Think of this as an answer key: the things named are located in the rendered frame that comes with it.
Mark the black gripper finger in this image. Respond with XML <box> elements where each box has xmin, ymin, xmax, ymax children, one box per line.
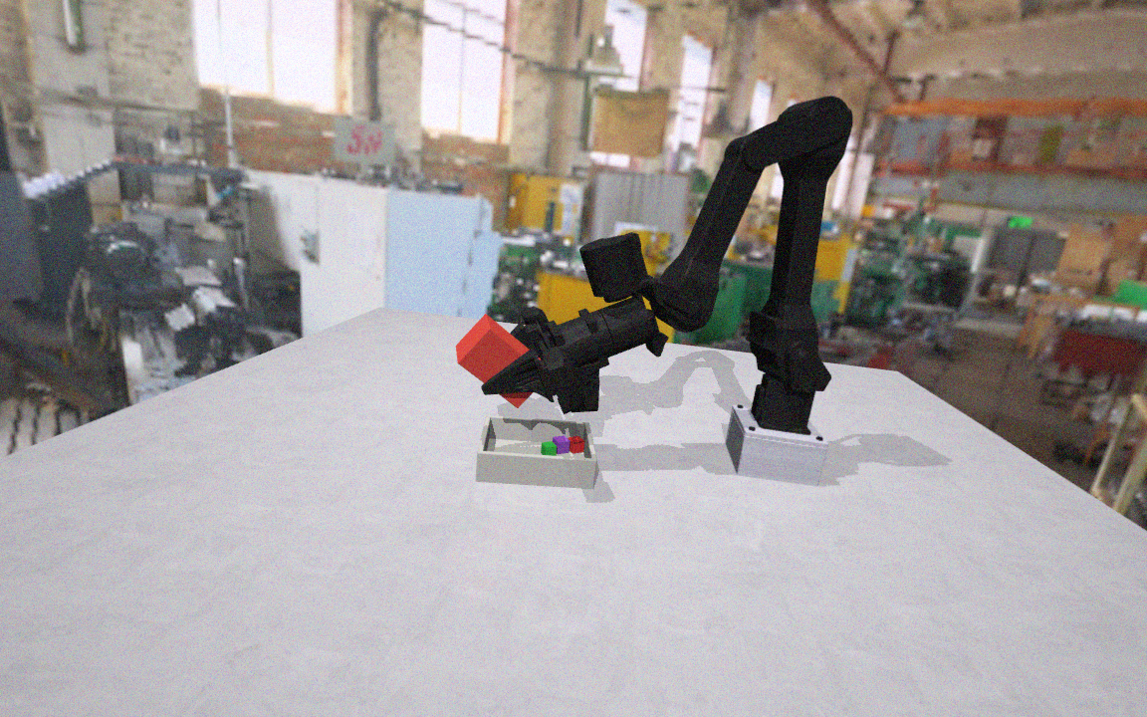
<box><xmin>481</xmin><ymin>348</ymin><xmax>554</xmax><ymax>402</ymax></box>
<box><xmin>510</xmin><ymin>321</ymin><xmax>532</xmax><ymax>350</ymax></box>

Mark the dark red square cup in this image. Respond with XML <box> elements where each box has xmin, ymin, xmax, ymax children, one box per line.
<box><xmin>457</xmin><ymin>314</ymin><xmax>532</xmax><ymax>408</ymax></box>

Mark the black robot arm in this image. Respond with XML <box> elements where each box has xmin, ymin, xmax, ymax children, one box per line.
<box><xmin>579</xmin><ymin>98</ymin><xmax>852</xmax><ymax>435</ymax></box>

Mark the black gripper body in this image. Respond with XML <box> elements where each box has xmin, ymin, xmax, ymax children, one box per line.
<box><xmin>521</xmin><ymin>307</ymin><xmax>615</xmax><ymax>414</ymax></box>

